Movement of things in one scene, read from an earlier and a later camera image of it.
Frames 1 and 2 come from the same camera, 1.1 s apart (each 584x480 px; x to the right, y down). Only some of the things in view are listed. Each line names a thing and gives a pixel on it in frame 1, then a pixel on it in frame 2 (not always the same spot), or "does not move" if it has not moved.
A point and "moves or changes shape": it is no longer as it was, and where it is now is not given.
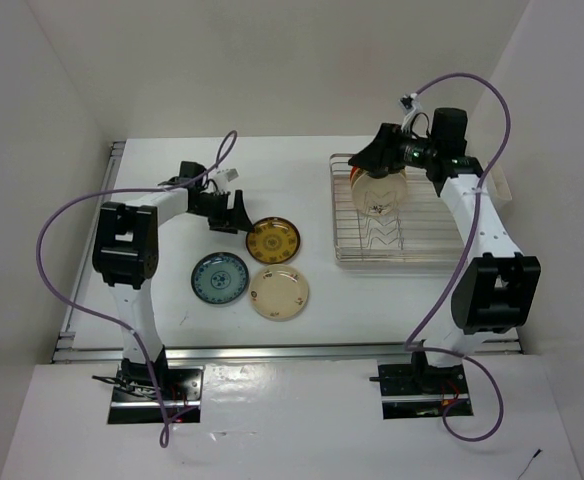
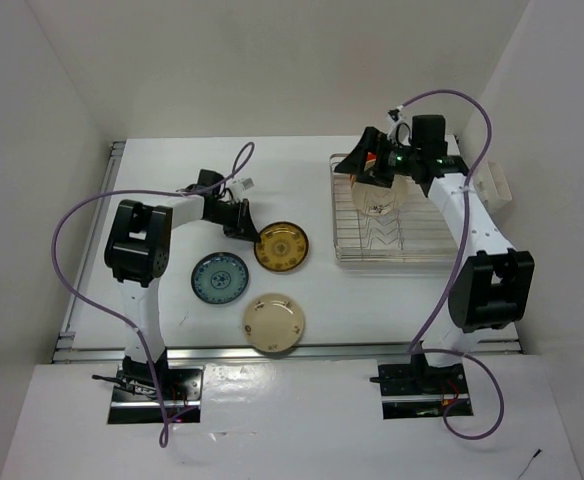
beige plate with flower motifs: (279, 292) to (273, 322)
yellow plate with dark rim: (273, 240) moves or changes shape
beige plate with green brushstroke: (379, 197) does not move
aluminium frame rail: (84, 354) does not move
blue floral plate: (220, 278) does not move
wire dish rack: (423, 236) does not move
